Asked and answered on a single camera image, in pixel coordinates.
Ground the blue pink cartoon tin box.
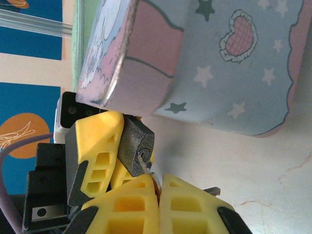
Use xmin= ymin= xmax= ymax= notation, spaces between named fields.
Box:
xmin=75 ymin=0 xmax=312 ymax=139

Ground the small silver key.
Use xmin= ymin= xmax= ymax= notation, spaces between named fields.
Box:
xmin=137 ymin=151 xmax=163 ymax=196

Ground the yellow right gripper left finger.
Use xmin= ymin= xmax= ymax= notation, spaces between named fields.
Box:
xmin=63 ymin=174 xmax=161 ymax=234

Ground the small dark padlock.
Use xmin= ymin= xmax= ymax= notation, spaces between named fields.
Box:
xmin=117 ymin=116 xmax=156 ymax=178

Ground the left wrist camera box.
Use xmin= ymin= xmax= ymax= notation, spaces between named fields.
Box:
xmin=54 ymin=91 xmax=104 ymax=143

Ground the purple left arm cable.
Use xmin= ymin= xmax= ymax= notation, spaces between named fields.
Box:
xmin=0 ymin=133 xmax=54 ymax=234

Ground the mint green zipper pouch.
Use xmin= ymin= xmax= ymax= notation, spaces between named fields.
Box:
xmin=70 ymin=0 xmax=99 ymax=91

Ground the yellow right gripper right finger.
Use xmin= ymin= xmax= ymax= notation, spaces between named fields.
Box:
xmin=158 ymin=173 xmax=253 ymax=234

